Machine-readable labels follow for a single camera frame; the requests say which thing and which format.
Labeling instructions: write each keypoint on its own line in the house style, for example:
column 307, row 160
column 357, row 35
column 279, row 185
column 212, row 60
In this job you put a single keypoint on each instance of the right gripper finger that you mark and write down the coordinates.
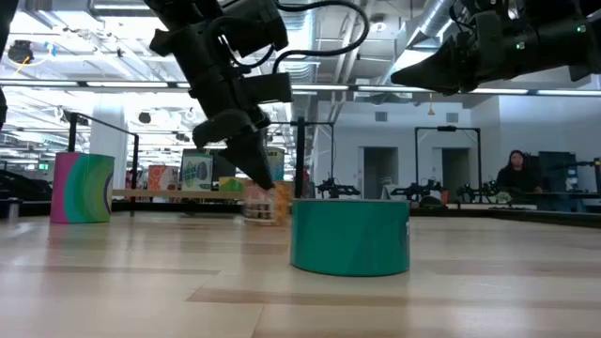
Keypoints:
column 436, row 61
column 436, row 82

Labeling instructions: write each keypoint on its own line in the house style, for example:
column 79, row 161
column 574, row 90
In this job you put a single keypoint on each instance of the short teal can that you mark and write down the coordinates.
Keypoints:
column 349, row 237

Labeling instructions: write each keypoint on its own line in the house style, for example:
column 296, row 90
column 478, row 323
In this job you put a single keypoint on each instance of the small grey cylinder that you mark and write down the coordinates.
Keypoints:
column 13, row 210

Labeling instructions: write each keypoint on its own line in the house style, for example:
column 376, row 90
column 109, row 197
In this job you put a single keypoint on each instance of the pale pink orange can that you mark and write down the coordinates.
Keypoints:
column 260, row 206

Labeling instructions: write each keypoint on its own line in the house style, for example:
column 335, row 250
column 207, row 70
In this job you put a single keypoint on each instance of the small green yellow can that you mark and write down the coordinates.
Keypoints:
column 230, row 184

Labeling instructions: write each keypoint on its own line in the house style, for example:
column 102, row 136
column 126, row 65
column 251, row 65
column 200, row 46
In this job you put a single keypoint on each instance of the black dome object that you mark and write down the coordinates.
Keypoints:
column 432, row 202

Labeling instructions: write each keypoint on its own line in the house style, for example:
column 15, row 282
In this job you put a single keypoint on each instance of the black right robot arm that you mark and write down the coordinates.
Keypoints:
column 559, row 42

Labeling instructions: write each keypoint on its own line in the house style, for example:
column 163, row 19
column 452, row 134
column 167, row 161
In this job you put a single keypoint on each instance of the white pillar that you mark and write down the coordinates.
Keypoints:
column 110, row 131

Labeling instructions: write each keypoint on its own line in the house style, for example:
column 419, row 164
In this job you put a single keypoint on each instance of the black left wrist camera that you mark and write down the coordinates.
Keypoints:
column 256, row 26

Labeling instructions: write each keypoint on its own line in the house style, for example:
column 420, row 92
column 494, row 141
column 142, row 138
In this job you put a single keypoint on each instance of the pink green labelled can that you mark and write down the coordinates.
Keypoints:
column 82, row 188

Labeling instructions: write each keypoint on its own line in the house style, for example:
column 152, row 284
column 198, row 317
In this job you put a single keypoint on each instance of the background black rig frame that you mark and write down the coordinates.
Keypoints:
column 446, row 128

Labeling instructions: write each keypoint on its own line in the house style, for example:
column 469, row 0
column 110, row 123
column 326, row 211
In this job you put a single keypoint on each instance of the black ceiling-hung device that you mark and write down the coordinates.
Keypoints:
column 20, row 51

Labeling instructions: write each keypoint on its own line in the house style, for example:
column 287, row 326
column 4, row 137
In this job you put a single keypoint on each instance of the orange white labelled can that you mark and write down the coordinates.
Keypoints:
column 162, row 177

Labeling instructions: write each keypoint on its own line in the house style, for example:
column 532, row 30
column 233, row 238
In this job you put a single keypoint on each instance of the person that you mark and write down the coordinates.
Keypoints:
column 516, row 178

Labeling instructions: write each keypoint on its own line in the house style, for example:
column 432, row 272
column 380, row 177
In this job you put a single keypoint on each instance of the background black robot arm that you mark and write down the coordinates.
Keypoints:
column 335, row 190

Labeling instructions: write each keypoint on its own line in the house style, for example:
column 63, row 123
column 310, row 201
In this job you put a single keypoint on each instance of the white green labelled can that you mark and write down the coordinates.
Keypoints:
column 196, row 171

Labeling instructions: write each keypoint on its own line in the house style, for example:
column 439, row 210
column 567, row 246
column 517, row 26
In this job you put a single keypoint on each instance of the LED light bar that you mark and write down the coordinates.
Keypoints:
column 127, row 84

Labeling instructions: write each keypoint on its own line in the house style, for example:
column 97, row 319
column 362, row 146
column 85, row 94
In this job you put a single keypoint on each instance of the black metal rig frame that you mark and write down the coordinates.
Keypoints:
column 299, row 164

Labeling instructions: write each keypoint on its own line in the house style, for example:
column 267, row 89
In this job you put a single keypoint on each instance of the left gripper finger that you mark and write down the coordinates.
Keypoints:
column 249, row 155

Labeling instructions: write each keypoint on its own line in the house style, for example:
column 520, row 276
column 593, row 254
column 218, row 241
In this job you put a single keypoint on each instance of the black round ceiling speaker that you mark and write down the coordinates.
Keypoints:
column 144, row 118

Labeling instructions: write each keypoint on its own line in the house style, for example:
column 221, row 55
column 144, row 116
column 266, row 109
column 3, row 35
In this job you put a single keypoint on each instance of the silver ventilation duct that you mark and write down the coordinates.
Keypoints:
column 300, row 72
column 429, row 21

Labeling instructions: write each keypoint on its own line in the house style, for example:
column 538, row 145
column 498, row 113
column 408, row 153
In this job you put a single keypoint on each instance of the dark equipment rack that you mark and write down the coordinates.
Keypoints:
column 559, row 169

